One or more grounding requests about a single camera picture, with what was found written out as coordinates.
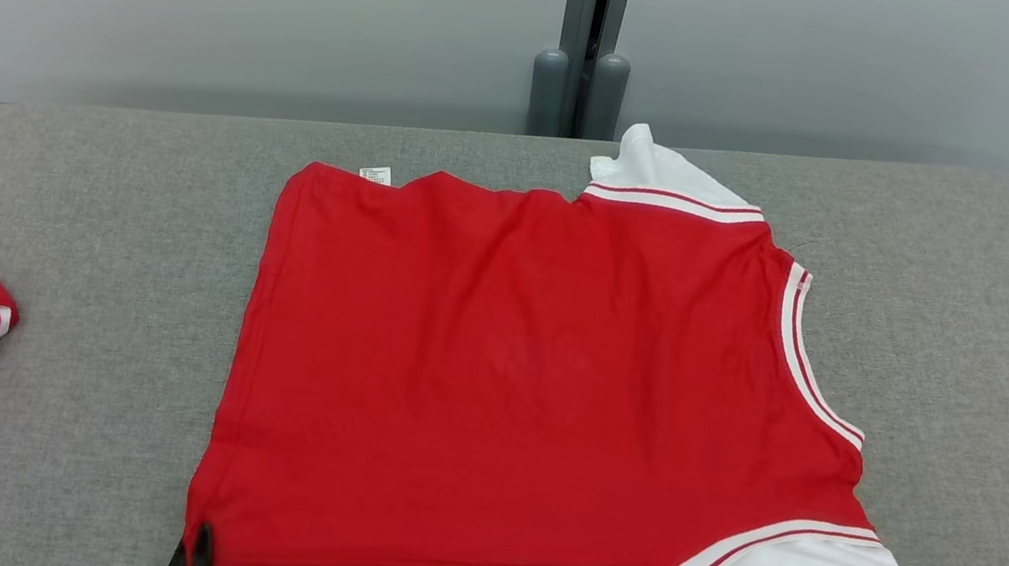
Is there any red jersey with white sleeves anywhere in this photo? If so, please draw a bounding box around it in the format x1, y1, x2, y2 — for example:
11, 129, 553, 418
176, 62, 1009, 566

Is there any grey rounded post cap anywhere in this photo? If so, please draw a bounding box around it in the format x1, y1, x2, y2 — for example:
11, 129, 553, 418
523, 46, 573, 140
581, 50, 633, 145

